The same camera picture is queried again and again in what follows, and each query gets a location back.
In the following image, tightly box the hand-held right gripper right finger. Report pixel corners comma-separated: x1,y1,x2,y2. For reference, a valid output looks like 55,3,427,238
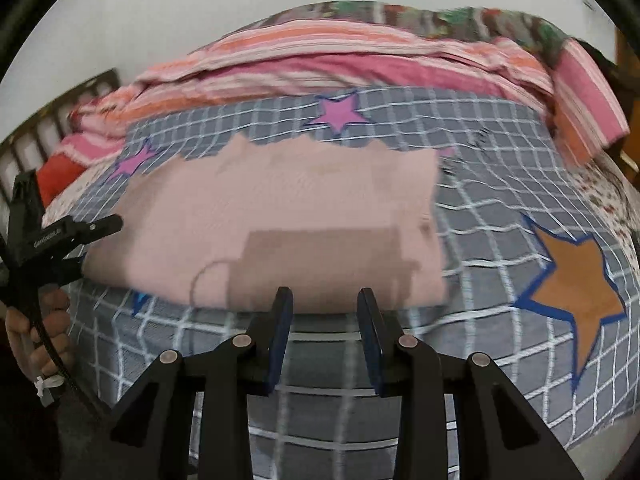
356,287,586,480

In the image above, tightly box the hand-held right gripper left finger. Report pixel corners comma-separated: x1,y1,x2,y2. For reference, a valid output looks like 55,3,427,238
65,287,296,480

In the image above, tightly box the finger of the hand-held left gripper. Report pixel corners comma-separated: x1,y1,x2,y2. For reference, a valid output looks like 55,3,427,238
62,214,124,247
49,252,87,286

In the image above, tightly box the pink knit sweater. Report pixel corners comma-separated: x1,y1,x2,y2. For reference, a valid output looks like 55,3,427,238
82,132,451,313

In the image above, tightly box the person's left hand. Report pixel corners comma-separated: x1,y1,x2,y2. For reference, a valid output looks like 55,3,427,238
5,287,77,387

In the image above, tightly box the red pillow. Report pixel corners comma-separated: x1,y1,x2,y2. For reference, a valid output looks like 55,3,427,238
37,152,85,208

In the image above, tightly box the grey checked star blanket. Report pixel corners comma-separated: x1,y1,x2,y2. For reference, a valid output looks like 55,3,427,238
65,85,640,480

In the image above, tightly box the pink orange striped quilt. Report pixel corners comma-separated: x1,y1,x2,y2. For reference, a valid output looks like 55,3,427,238
52,17,632,168

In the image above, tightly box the floral bed sheet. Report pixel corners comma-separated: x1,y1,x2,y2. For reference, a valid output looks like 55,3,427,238
42,149,640,281

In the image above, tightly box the floral patchwork quilt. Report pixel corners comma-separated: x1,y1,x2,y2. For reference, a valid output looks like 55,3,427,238
250,2,576,68

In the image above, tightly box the brown wooden door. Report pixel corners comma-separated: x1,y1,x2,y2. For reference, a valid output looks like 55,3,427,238
614,30,640,131

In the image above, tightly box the white cable tag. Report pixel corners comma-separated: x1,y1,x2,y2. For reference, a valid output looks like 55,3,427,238
32,374,65,409

